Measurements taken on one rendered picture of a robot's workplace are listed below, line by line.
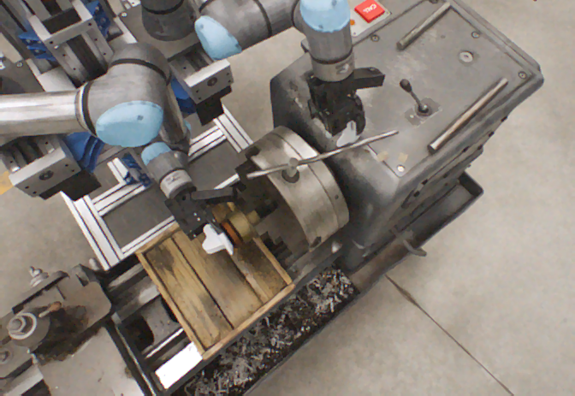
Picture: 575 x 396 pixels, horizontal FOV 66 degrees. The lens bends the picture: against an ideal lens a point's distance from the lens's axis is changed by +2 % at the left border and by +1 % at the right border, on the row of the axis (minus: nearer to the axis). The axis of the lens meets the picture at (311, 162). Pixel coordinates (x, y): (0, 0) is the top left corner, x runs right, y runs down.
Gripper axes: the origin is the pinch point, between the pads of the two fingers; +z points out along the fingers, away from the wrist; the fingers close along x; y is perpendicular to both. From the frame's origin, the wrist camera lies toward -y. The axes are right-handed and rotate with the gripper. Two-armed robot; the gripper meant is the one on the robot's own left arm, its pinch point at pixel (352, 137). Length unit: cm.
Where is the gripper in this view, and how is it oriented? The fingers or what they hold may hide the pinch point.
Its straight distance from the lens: 96.4
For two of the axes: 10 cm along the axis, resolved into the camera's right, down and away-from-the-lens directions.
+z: 1.6, 6.2, 7.7
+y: -7.8, 5.5, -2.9
